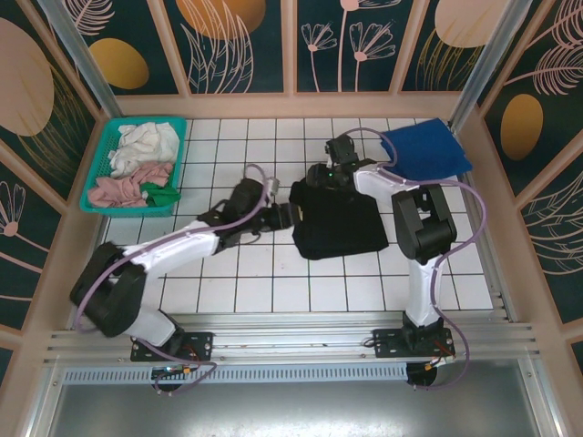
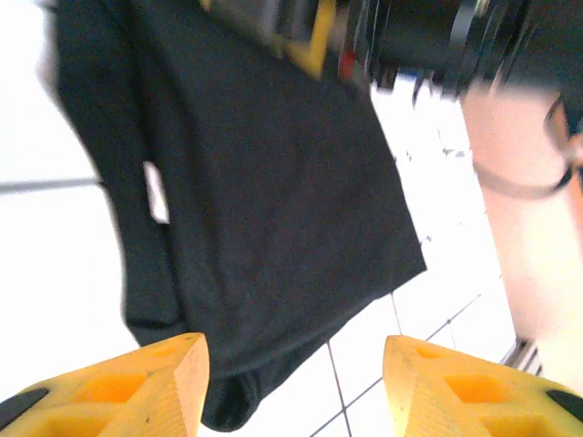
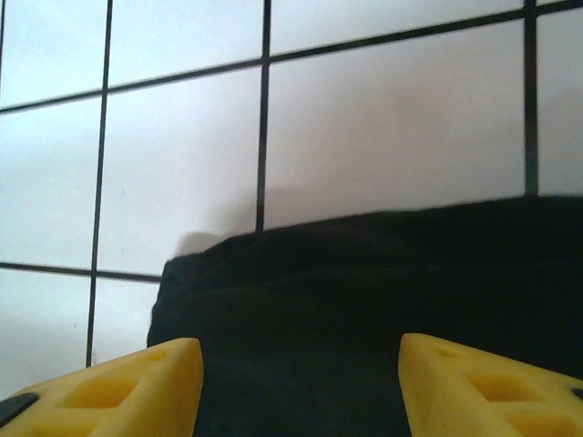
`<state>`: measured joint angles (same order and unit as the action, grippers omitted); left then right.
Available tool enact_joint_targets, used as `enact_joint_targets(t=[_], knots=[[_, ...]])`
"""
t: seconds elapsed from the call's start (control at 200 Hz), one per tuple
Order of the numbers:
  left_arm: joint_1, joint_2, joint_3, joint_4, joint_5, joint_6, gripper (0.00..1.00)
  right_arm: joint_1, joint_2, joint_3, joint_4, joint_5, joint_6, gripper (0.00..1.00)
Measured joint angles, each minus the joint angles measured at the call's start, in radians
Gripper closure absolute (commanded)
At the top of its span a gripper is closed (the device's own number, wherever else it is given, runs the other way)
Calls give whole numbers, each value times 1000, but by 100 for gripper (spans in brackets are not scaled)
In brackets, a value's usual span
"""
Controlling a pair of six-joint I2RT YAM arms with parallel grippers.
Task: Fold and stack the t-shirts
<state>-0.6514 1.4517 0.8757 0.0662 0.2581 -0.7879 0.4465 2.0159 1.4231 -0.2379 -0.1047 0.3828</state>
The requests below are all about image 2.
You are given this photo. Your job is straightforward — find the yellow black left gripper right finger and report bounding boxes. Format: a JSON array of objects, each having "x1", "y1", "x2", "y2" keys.
[{"x1": 382, "y1": 334, "x2": 583, "y2": 437}]

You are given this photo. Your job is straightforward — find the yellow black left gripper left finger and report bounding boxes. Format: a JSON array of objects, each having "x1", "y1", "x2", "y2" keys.
[{"x1": 0, "y1": 331, "x2": 210, "y2": 437}]

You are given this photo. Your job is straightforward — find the black t-shirt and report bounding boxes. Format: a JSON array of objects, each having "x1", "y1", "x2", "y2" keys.
[{"x1": 54, "y1": 0, "x2": 429, "y2": 432}]

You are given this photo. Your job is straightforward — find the aluminium side rail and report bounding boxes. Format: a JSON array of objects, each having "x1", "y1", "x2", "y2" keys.
[{"x1": 499, "y1": 339, "x2": 548, "y2": 380}]

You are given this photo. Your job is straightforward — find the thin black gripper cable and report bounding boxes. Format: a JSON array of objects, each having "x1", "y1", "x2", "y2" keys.
[{"x1": 473, "y1": 93, "x2": 583, "y2": 201}]

